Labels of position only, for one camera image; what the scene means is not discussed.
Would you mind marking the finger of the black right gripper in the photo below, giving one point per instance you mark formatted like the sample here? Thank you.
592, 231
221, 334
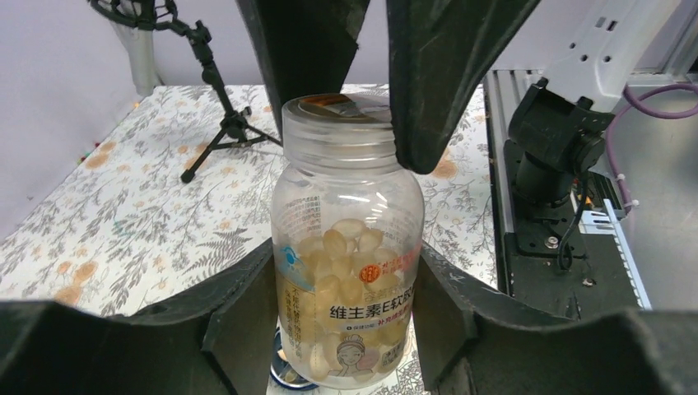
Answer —
303, 47
438, 53

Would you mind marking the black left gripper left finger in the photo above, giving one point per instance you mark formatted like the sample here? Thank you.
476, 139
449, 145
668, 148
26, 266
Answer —
214, 338

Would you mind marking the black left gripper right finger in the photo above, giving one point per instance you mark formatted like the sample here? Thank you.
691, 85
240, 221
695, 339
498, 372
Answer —
473, 339

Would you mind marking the round clear blue pill case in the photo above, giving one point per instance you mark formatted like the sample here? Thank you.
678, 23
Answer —
281, 371

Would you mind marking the small amber pill bottle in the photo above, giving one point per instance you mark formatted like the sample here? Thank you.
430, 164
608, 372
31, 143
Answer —
347, 222

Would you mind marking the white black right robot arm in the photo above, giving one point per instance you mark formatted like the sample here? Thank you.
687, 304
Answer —
559, 121

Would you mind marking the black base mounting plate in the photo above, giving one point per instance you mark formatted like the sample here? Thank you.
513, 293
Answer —
547, 264

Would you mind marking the floral patterned table mat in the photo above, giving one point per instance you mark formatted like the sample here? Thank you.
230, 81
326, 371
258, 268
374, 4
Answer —
122, 231

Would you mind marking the black microphone on tripod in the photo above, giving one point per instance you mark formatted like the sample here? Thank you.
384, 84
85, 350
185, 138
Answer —
136, 23

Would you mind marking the white slotted cable duct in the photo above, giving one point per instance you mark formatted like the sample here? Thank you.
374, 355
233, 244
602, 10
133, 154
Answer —
605, 221

